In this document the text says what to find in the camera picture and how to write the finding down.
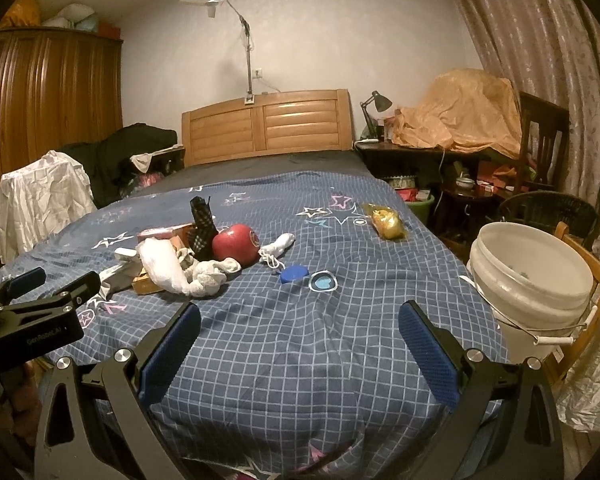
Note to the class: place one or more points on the black checked sock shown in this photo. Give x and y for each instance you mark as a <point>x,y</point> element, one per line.
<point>203,231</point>

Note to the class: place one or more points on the wooden slatted headboard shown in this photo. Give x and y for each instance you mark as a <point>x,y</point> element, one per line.
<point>274,124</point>

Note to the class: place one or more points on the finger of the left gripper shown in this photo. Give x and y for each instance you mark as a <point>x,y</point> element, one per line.
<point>13,288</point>
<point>78,291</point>

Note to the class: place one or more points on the black desk lamp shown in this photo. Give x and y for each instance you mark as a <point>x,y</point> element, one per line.
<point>372,108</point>

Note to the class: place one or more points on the light wooden chair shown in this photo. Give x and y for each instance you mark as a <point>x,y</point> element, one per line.
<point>589,321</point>

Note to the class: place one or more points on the blue bottle cap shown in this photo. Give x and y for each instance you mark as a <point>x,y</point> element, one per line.
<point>293,273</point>

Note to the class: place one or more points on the gold foil wrapper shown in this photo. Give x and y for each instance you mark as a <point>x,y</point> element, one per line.
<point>385,221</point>

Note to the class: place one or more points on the red pink box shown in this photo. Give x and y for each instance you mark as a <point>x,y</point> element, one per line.
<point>166,232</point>

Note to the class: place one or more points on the gold brown cardboard box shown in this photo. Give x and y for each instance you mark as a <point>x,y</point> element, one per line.
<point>142,285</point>

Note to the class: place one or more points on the blue checked star bedspread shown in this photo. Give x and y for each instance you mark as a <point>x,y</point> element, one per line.
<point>284,375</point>

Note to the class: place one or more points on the red apple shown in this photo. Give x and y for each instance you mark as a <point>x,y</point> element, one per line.
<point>239,242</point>

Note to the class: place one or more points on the black clothes pile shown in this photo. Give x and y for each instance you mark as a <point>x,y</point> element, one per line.
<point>108,162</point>

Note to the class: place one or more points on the brown wooden wardrobe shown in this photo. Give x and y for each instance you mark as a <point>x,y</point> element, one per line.
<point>57,87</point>

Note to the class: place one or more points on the dark wooden chair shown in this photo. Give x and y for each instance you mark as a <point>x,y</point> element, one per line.
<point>543,145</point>

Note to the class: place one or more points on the brown open cardboard box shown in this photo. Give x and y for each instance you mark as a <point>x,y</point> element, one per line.
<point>182,244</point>

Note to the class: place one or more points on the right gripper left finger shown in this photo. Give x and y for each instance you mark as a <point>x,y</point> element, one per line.
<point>96,422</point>

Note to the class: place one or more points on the small white sock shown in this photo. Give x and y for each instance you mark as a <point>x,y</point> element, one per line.
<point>269,254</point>

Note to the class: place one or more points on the green plastic bin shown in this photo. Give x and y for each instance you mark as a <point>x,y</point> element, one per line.
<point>421,208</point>

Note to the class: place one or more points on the black wicker chair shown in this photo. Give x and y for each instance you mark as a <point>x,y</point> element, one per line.
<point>545,209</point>

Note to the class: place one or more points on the white ceiling fan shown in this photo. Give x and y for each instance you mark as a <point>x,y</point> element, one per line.
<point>209,5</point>

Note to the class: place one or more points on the patterned brown curtain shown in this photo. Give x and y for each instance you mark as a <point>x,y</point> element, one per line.
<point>550,49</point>

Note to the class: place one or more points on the bedding atop wardrobe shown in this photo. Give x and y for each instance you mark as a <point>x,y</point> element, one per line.
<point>75,16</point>

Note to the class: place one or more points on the dark wooden desk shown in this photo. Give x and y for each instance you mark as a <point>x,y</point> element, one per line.
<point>431,167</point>

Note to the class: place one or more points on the white crumpled cloth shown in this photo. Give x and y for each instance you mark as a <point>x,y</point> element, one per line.
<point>39,200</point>

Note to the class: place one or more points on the white red paper package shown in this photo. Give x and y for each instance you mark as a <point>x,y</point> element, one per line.
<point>121,274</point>

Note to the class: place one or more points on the white plastic bucket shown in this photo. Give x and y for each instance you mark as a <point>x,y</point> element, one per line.
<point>537,286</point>

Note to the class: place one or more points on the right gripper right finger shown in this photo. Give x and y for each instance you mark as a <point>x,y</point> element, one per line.
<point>502,421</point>

